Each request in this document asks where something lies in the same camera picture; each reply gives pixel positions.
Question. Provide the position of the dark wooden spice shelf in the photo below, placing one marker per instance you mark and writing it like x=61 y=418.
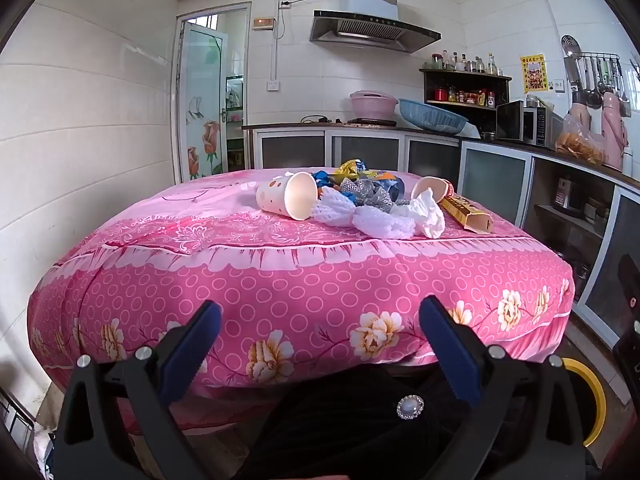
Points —
x=465 y=74

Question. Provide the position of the clear bag of orange food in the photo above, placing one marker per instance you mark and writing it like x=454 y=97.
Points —
x=575 y=145

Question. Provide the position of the small metal bowl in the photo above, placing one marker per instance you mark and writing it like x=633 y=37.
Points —
x=488 y=136

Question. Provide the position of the white plastic bag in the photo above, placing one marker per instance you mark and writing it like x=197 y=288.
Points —
x=469 y=130

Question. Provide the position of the tall pink thermos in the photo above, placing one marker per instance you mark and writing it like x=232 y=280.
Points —
x=612 y=135

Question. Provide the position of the row of spice jars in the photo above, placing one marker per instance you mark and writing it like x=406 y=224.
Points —
x=465 y=96

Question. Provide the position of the white socket beside poster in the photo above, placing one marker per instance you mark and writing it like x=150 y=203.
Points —
x=558 y=85

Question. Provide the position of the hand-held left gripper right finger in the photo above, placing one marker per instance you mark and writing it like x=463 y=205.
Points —
x=452 y=355

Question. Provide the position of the yellow wall poster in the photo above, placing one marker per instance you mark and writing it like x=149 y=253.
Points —
x=532 y=74

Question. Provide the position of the white wall socket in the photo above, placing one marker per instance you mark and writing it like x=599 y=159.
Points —
x=272 y=85

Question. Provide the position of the pink thermos with black top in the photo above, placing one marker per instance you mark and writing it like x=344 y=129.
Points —
x=580 y=112

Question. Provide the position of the yellow blue snack wrapper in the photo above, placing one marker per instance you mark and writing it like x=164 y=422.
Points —
x=350 y=167

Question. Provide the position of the yellow-rimmed black trash bin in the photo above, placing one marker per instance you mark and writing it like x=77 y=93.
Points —
x=595 y=390

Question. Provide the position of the blue plastic basket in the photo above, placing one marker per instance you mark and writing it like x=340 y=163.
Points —
x=430 y=117

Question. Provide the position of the orange snack wrapper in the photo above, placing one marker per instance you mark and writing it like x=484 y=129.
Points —
x=382 y=177

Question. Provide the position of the crumpled white tissue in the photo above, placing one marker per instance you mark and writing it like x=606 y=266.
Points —
x=430 y=215

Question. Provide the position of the pink lidded pot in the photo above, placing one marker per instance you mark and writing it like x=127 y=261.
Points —
x=372 y=105

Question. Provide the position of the black microwave oven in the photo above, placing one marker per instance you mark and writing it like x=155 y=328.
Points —
x=530 y=125

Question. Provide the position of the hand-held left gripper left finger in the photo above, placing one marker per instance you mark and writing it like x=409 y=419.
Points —
x=192 y=355

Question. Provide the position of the white foam fruit net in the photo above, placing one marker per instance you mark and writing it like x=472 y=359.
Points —
x=340 y=207

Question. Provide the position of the steel range hood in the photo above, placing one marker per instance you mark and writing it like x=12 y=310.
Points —
x=370 y=30

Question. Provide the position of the white kitchen counter cabinet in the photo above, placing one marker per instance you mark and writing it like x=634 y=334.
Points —
x=495 y=180

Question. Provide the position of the flower-printed glass door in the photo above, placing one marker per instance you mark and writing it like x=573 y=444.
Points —
x=200 y=100

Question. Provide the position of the rack of hanging utensils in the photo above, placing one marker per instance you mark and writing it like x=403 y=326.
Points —
x=595 y=75

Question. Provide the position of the black induction cooker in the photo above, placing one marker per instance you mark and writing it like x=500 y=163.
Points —
x=370 y=122

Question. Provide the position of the white spotted paper cup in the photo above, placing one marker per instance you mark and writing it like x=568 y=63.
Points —
x=280 y=195

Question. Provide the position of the grey mesh net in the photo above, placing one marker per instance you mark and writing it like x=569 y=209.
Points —
x=367 y=192

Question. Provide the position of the row of glass bottles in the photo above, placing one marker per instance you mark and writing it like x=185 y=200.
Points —
x=465 y=62

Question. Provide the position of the orange wall alarm box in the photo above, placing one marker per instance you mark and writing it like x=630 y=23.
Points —
x=263 y=23

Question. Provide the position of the long yellow cardboard box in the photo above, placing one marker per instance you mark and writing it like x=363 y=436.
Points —
x=465 y=210

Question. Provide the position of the red paper cup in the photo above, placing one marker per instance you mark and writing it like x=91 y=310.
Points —
x=441 y=187

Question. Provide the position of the pink floral blanket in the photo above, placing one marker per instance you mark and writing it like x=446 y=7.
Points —
x=300 y=285

